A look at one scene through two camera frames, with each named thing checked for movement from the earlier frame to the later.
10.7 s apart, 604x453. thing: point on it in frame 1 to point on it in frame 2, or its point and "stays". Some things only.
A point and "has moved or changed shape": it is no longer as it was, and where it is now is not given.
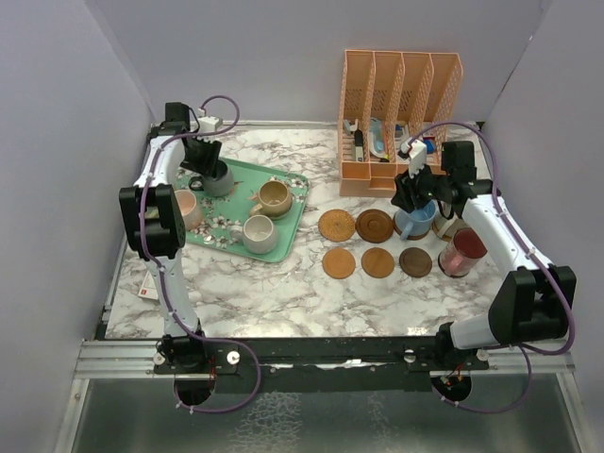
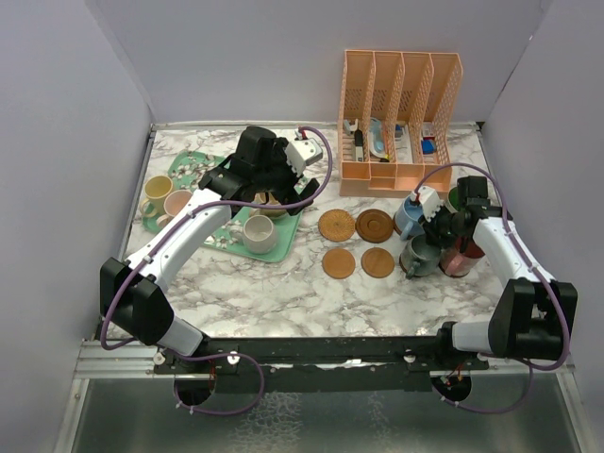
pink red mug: x=464 y=252 stays
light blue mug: x=417 y=222 stays
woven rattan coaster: x=336 y=225 stays
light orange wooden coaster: x=339 y=263 stays
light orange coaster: x=377 y=262 stays
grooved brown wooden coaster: x=374 y=226 stays
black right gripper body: x=423 y=188 to x=444 y=226
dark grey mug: x=220 y=185 has moved or changed shape
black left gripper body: x=202 y=157 to x=279 y=179
